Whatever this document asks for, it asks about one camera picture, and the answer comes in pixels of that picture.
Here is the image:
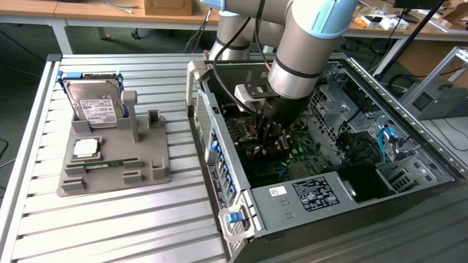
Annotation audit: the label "brown cardboard box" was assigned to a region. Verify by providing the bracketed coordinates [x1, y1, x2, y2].
[143, 0, 194, 16]

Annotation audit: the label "wooden desk white legs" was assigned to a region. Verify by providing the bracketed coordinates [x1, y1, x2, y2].
[0, 0, 220, 54]

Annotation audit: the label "grey power supply unit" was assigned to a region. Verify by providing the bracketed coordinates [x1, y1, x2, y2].
[251, 171, 358, 231]

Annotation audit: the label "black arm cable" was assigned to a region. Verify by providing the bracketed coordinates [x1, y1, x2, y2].
[183, 0, 274, 116]

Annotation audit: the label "black tripod pole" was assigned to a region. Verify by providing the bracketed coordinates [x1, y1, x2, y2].
[372, 0, 450, 82]

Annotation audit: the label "grey chipset heatsink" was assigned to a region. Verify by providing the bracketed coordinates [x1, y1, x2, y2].
[291, 161, 315, 178]

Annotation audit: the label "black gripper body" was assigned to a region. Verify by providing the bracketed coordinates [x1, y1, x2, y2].
[262, 94, 312, 129]

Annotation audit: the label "CPU socket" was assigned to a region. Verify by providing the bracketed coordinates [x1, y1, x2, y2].
[240, 117, 263, 138]

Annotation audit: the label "grey metal disk bay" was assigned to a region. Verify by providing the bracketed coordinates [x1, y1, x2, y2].
[376, 156, 455, 192]

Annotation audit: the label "black monitor stand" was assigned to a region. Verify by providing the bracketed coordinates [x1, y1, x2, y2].
[394, 0, 420, 24]

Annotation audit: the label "perforated metal drive cage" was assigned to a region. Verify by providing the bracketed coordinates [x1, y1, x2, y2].
[307, 83, 371, 138]

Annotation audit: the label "aluminium frame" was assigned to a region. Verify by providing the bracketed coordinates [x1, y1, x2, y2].
[420, 45, 468, 91]

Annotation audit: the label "blue wire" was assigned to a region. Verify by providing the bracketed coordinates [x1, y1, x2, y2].
[379, 125, 402, 165]

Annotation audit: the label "green RAM stick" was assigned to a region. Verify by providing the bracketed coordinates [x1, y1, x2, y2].
[84, 160, 124, 168]

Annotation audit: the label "grey computer tower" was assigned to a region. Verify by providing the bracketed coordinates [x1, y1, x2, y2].
[400, 81, 468, 121]

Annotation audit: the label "hard disk drive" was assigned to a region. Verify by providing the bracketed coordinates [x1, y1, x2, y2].
[58, 70, 127, 123]

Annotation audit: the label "orange box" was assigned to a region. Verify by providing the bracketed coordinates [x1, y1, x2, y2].
[352, 15, 383, 28]

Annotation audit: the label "open grey PC case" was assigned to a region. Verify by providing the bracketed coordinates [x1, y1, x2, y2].
[186, 53, 468, 263]

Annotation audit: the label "green motherboard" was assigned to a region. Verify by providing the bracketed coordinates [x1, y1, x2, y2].
[224, 112, 330, 186]

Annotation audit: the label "light grey cable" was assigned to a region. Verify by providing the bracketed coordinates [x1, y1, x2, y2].
[104, 0, 142, 13]

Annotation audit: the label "black graphics card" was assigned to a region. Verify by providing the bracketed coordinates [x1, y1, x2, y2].
[238, 128, 294, 165]

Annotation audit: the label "cluttered wooden desk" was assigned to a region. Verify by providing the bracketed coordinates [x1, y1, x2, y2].
[339, 0, 468, 77]

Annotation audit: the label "grey parts rack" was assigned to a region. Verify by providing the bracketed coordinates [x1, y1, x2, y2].
[56, 90, 172, 197]

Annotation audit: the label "silver CPU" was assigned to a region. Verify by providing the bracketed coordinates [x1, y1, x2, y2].
[72, 139, 102, 159]

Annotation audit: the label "silver hard disk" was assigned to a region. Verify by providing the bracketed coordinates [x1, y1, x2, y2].
[66, 79, 124, 129]

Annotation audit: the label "white box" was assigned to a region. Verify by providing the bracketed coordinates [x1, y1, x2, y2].
[379, 16, 410, 30]

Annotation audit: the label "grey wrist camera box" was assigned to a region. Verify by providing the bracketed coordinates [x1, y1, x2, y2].
[234, 83, 276, 110]

